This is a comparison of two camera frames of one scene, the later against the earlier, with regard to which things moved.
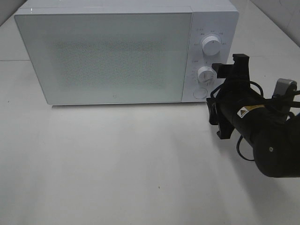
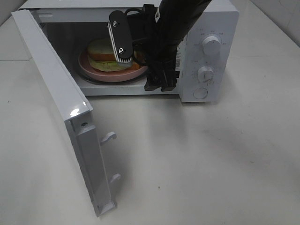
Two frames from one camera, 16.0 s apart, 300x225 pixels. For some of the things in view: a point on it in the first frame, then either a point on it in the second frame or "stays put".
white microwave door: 110,58 -> 66,97
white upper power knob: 211,45 stays put
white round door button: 200,93 stays put
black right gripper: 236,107 -> 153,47
